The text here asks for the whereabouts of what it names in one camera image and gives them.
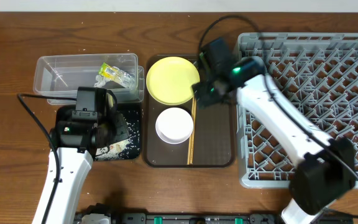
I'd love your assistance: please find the wooden chopstick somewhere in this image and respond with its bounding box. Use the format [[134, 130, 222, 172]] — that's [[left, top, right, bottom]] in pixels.
[[186, 99, 195, 165], [190, 98, 198, 165]]

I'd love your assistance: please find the pile of rice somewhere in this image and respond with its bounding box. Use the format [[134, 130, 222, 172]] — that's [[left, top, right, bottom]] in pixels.
[[95, 123, 141, 161]]

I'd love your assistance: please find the yellow plate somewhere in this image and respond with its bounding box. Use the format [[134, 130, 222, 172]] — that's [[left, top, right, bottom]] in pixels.
[[146, 57, 200, 106]]

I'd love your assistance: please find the white bowl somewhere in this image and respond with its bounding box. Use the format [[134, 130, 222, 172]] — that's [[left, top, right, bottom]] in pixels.
[[155, 108, 194, 144]]

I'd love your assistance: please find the green snack wrapper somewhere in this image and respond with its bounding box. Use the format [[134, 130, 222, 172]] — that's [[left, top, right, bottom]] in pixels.
[[94, 63, 136, 88]]

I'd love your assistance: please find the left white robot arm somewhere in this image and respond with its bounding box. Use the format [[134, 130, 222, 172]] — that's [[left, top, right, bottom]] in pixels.
[[17, 86, 130, 223]]

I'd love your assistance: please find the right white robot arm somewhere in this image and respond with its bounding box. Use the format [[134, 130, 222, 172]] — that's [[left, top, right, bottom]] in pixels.
[[192, 38, 358, 223]]

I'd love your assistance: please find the black waste tray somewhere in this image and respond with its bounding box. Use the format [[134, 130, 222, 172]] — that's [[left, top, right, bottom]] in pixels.
[[50, 103, 141, 165]]

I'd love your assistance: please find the grey dishwasher rack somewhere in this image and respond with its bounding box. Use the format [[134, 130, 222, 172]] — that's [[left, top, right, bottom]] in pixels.
[[234, 33, 358, 189]]

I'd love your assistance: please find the brown serving tray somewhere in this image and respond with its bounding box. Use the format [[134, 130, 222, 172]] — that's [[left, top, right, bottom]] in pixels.
[[142, 54, 237, 169]]

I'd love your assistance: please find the clear plastic bin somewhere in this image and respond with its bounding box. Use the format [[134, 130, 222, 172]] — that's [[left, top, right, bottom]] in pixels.
[[33, 53, 145, 103]]

